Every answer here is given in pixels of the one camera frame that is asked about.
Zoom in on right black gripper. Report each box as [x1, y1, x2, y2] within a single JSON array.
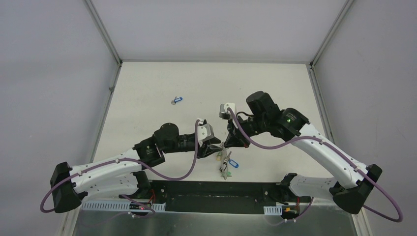
[[224, 114, 268, 148]]

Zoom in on blue tag key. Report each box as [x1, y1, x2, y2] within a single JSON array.
[[228, 159, 239, 168], [171, 97, 183, 105]]

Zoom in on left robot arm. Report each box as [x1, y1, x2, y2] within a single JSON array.
[[40, 119, 221, 213]]

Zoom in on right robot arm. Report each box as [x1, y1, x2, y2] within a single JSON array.
[[219, 91, 382, 214]]

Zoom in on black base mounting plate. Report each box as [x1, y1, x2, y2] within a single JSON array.
[[119, 179, 312, 215]]

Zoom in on right controller board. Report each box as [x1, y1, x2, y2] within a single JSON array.
[[282, 206, 300, 218]]

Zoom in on controller board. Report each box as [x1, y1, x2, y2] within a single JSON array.
[[129, 203, 152, 210], [282, 206, 300, 218]]

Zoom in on left controller board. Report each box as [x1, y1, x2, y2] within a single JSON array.
[[129, 203, 152, 210]]

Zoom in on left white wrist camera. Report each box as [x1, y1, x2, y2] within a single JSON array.
[[197, 118, 214, 146]]

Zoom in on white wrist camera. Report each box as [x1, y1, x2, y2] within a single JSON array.
[[219, 103, 236, 120], [197, 118, 214, 146]]

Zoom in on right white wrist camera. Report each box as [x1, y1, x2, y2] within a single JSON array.
[[219, 103, 236, 120]]

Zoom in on aluminium frame rail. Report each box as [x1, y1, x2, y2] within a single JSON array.
[[63, 198, 361, 236]]

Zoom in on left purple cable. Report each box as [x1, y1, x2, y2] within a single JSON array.
[[39, 119, 201, 214]]

